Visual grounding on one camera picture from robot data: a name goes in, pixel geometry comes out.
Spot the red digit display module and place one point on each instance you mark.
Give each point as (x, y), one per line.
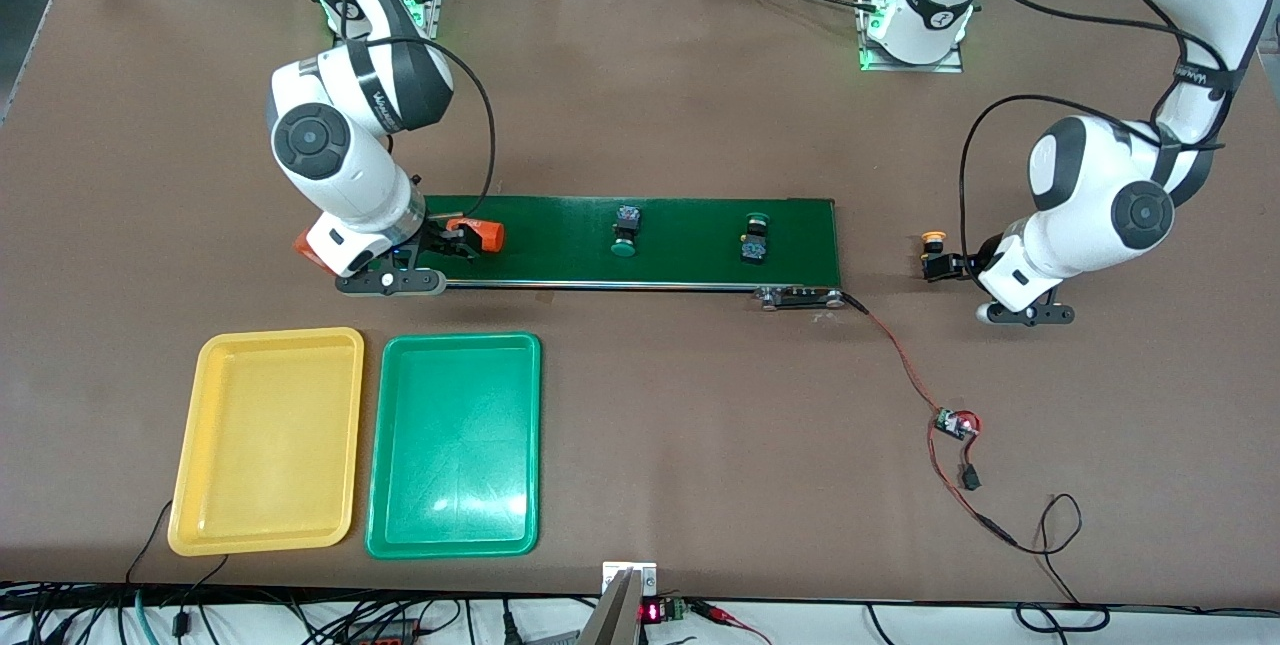
(660, 611)

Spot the green conveyor belt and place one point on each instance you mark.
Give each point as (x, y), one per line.
(670, 265)

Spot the green push button switch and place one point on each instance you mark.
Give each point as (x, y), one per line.
(626, 230)
(755, 237)

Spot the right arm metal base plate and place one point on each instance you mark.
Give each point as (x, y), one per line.
(425, 25)

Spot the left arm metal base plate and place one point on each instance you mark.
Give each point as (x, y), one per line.
(940, 67)

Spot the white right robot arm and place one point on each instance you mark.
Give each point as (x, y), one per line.
(330, 155)

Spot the orange cylinder printed 4680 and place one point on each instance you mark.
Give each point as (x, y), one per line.
(304, 243)
(491, 237)

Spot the green plastic tray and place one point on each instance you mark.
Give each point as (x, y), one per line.
(455, 465)

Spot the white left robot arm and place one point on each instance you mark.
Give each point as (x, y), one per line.
(1090, 195)

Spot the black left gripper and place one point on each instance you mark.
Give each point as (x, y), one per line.
(967, 263)

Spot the yellow plastic tray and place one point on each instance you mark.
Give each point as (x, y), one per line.
(265, 445)

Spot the orange power strip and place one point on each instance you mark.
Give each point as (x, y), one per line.
(385, 633)

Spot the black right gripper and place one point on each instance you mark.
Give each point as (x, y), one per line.
(432, 237)

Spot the red clip leads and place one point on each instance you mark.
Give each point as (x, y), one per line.
(725, 615)

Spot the grey camera stand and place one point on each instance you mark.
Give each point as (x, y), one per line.
(610, 620)

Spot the yellow push button switch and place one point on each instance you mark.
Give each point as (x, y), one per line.
(934, 241)

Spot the small metal table bracket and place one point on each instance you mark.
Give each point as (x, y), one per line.
(645, 575)

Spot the small green circuit module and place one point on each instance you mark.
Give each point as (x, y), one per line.
(955, 424)

